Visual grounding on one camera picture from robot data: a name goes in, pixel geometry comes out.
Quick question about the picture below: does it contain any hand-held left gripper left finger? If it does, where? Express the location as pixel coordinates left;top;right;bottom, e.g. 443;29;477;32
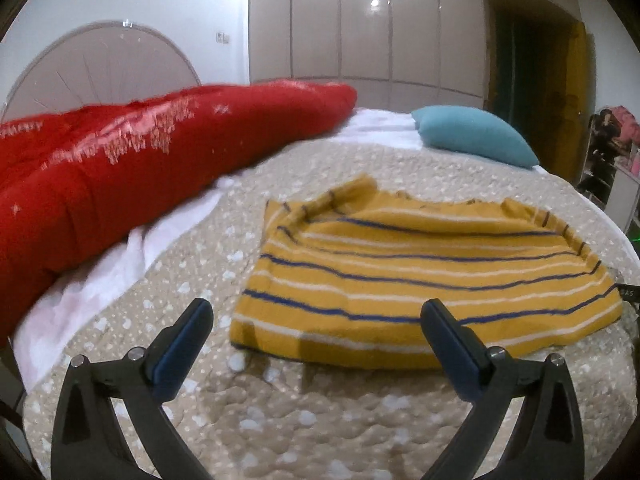
50;297;216;480

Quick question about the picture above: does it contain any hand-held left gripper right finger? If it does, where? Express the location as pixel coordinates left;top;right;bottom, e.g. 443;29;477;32
420;298;587;480

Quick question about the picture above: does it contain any yellow striped sweater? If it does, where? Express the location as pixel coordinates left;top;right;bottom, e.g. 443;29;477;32
229;174;623;371

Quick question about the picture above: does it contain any white shelf unit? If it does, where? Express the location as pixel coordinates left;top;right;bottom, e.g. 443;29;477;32
577;107;640;241

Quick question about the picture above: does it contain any white bed sheet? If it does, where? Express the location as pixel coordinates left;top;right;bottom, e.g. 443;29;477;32
12;107;551;396

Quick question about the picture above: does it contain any beige dotted bedspread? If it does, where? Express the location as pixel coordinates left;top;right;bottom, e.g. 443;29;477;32
22;140;640;480

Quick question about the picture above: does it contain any pink cloth bundle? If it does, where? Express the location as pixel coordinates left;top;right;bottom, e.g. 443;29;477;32
607;106;640;147

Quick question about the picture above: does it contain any yellow wooden door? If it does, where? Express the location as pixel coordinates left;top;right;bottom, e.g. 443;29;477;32
545;21;589;182

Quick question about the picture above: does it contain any red floral quilt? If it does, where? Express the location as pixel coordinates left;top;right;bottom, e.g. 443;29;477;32
0;80;358;341

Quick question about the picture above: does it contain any teal pillow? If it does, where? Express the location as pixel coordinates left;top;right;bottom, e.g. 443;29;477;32
411;105;541;170

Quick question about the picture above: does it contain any round white headboard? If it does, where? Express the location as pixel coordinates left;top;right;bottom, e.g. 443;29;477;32
0;21;203;123

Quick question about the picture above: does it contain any grey panelled wardrobe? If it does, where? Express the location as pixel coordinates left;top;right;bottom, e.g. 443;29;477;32
248;0;583;111

